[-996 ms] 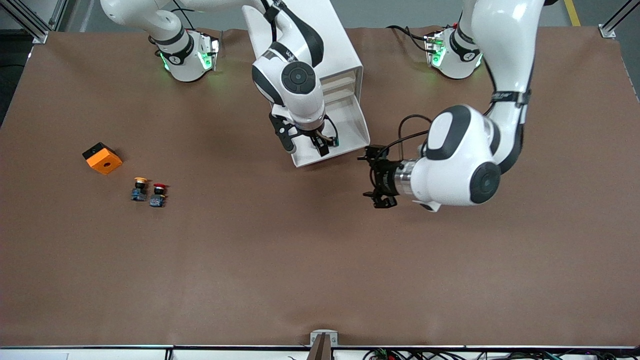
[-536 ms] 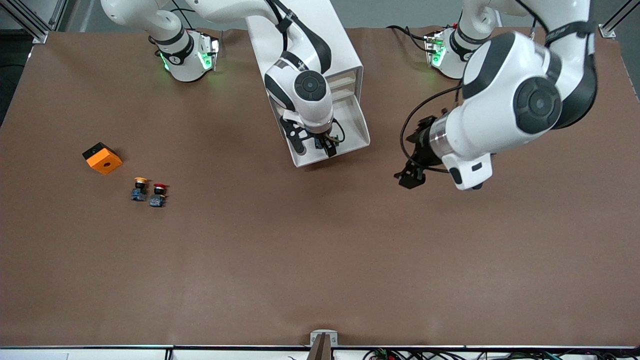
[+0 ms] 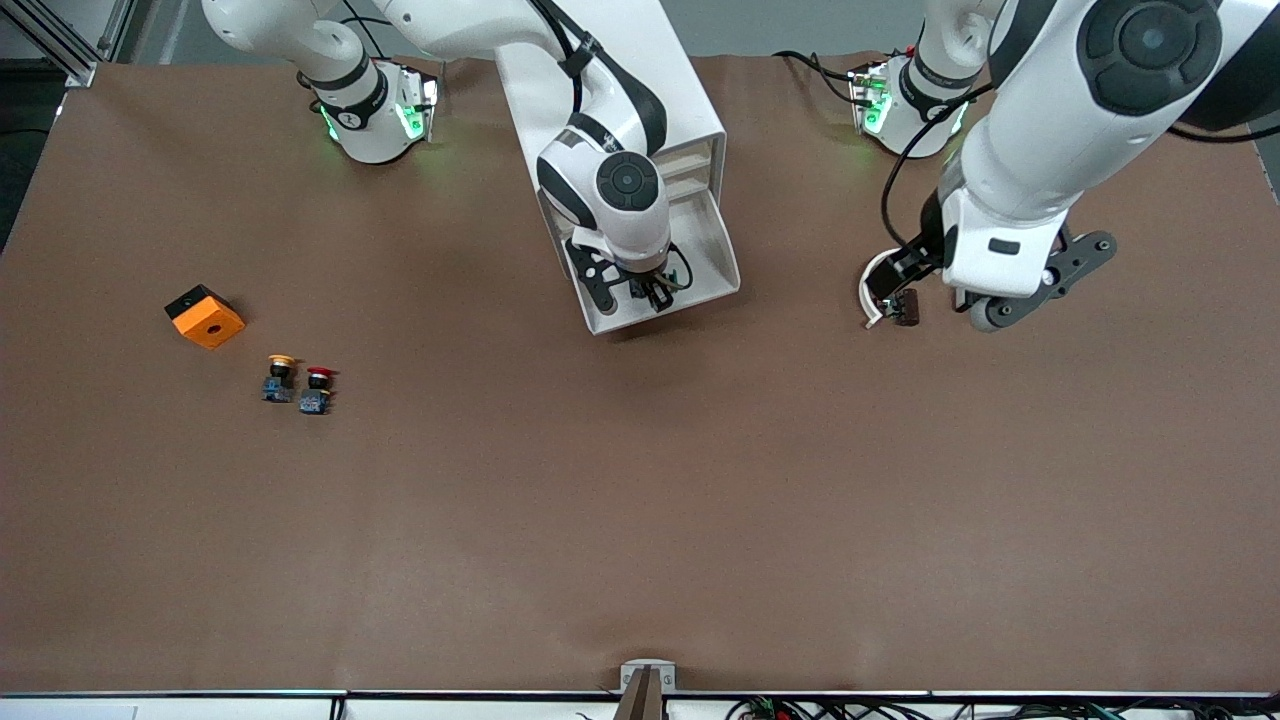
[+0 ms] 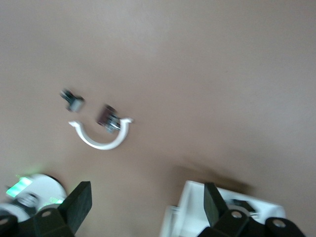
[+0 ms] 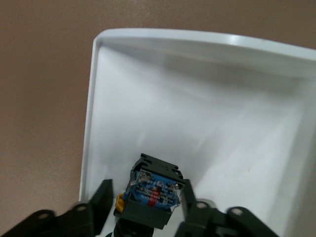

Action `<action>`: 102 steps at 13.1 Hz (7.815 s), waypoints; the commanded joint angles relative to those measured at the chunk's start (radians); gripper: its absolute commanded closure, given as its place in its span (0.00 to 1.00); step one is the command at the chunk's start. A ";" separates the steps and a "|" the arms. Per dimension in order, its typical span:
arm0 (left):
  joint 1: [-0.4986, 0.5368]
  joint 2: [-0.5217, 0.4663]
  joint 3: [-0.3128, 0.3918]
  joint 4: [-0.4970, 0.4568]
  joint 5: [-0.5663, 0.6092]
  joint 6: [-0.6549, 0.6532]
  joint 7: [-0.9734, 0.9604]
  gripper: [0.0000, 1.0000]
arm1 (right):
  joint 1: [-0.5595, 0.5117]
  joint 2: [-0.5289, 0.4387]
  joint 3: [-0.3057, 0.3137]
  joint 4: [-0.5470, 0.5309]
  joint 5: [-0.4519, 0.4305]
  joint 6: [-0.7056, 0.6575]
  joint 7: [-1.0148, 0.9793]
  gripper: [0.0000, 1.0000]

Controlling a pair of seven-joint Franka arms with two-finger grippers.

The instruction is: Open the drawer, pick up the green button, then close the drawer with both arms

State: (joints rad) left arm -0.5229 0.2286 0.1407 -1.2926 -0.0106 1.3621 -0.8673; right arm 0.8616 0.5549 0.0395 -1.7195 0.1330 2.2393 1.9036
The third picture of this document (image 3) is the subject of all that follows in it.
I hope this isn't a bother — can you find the red push button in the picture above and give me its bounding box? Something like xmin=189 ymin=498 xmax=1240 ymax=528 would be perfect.
xmin=298 ymin=366 xmax=337 ymax=417

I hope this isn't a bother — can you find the orange black button box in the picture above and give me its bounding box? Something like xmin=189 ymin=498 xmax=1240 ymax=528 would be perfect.
xmin=164 ymin=284 xmax=247 ymax=351

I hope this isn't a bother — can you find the white curved plastic part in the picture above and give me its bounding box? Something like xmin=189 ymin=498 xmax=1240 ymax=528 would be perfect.
xmin=858 ymin=248 xmax=906 ymax=330

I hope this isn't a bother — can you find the brown table mat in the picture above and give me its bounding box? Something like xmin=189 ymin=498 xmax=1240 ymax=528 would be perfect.
xmin=0 ymin=52 xmax=1280 ymax=693

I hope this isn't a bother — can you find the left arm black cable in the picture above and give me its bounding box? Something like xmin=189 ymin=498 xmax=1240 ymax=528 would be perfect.
xmin=880 ymin=85 xmax=1001 ymax=256

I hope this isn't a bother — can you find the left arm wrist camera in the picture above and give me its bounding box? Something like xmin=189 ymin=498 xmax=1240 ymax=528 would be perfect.
xmin=958 ymin=230 xmax=1118 ymax=334

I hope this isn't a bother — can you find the black base cable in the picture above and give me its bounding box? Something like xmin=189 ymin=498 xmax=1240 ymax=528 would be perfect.
xmin=772 ymin=50 xmax=861 ymax=106

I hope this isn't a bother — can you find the grey metal bracket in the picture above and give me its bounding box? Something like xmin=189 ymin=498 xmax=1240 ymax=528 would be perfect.
xmin=620 ymin=660 xmax=677 ymax=693

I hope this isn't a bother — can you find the cable bundle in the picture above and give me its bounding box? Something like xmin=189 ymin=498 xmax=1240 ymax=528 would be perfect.
xmin=725 ymin=695 xmax=1280 ymax=720

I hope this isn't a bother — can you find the white table edge rail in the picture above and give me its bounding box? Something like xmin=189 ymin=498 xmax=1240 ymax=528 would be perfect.
xmin=0 ymin=690 xmax=1280 ymax=720

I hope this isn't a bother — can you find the aluminium frame post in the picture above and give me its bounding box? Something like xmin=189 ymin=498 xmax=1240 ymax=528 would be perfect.
xmin=0 ymin=0 xmax=137 ymax=89

